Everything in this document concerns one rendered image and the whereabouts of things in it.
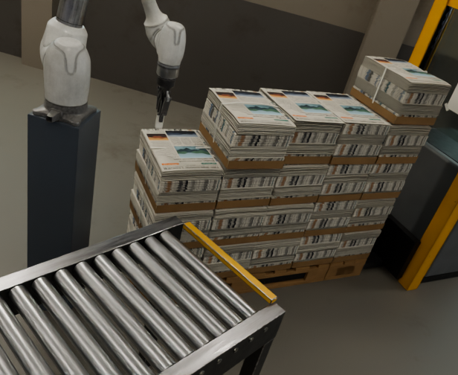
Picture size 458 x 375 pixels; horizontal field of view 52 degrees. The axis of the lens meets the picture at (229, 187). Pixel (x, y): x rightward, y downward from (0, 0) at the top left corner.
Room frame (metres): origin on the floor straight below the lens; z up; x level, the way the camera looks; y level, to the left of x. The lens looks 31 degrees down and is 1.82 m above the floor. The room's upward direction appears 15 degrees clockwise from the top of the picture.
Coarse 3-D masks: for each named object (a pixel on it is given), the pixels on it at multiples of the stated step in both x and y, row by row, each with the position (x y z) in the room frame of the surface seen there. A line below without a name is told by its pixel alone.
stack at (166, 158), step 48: (144, 144) 1.91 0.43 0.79; (192, 144) 1.96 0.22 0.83; (144, 192) 1.83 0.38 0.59; (192, 192) 1.75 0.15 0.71; (240, 192) 1.88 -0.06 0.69; (288, 192) 2.02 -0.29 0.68; (336, 192) 2.18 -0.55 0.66; (192, 240) 1.78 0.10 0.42; (288, 240) 2.07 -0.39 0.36; (336, 240) 2.25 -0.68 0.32; (240, 288) 1.96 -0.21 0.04
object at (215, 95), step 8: (216, 88) 2.13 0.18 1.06; (208, 96) 2.11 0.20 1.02; (216, 96) 2.03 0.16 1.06; (224, 96) 2.05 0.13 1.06; (232, 96) 2.08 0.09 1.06; (240, 96) 2.11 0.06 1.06; (248, 96) 2.14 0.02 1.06; (256, 96) 2.17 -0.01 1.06; (264, 96) 2.20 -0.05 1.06; (208, 104) 2.09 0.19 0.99; (216, 104) 2.01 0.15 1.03; (208, 112) 2.07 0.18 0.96; (216, 112) 2.00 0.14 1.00; (208, 120) 2.05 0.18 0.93; (208, 128) 2.03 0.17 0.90
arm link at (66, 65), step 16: (48, 48) 1.58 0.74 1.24; (64, 48) 1.56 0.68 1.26; (80, 48) 1.60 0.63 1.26; (48, 64) 1.55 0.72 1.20; (64, 64) 1.54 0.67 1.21; (80, 64) 1.58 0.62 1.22; (48, 80) 1.54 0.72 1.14; (64, 80) 1.53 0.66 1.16; (80, 80) 1.57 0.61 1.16; (48, 96) 1.54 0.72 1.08; (64, 96) 1.54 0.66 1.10; (80, 96) 1.57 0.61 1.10
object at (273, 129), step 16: (240, 112) 1.91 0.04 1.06; (256, 112) 1.96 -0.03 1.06; (272, 112) 2.01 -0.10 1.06; (224, 128) 1.90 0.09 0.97; (240, 128) 1.81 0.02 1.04; (256, 128) 1.84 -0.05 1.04; (272, 128) 1.88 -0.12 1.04; (288, 128) 1.92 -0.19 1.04; (224, 144) 1.87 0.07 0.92; (240, 144) 1.82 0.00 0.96; (256, 144) 1.86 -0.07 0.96; (272, 144) 1.90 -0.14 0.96; (240, 160) 1.83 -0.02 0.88; (256, 160) 1.87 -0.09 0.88; (272, 160) 1.91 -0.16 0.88
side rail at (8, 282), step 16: (160, 224) 1.34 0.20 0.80; (176, 224) 1.37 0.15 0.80; (112, 240) 1.19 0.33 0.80; (128, 240) 1.21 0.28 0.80; (144, 240) 1.25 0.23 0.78; (64, 256) 1.06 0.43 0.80; (80, 256) 1.08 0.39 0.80; (96, 256) 1.10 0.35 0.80; (16, 272) 0.95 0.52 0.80; (32, 272) 0.97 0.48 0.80; (48, 272) 0.98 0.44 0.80; (96, 272) 1.11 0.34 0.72; (0, 288) 0.88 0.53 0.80
